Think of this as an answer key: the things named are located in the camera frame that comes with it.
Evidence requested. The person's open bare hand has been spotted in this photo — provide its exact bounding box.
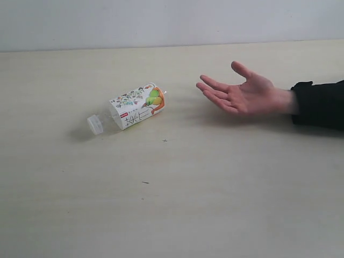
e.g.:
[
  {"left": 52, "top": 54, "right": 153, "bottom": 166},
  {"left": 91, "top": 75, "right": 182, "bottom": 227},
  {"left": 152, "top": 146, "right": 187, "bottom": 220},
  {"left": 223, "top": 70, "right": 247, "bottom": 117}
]
[{"left": 196, "top": 61, "right": 298, "bottom": 116}]

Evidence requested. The tea bottle pear label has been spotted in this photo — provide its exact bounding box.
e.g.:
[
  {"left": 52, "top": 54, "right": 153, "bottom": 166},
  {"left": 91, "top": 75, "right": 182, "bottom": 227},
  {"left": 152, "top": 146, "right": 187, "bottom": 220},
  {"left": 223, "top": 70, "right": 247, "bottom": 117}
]
[{"left": 87, "top": 83, "right": 167, "bottom": 135}]

